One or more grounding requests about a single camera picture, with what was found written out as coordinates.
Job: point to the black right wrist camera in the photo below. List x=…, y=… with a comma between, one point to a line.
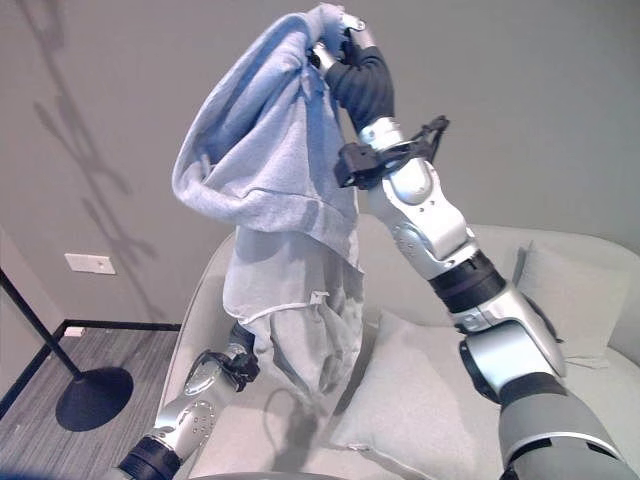
x=356, y=165

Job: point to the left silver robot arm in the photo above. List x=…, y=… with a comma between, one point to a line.
x=192, y=400

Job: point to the white floor socket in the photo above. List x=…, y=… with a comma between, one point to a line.
x=75, y=331

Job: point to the small light grey cushion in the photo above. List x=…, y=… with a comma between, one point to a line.
x=570, y=305

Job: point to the large light grey cushion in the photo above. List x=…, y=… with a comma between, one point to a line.
x=415, y=400

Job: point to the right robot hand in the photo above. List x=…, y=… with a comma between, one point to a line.
x=362, y=90

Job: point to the white wall socket plate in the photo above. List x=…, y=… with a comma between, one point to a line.
x=90, y=263

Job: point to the light grey hooded sweatshirt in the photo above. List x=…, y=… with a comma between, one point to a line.
x=280, y=200

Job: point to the black clothes rack stand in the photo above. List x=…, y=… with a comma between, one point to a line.
x=75, y=380

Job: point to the light grey sofa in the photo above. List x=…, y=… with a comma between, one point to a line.
x=500, y=380

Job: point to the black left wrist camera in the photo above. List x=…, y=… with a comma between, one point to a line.
x=244, y=370

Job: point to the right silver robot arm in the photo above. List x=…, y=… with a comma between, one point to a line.
x=450, y=280

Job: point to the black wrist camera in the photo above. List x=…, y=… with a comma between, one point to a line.
x=356, y=165
x=244, y=370

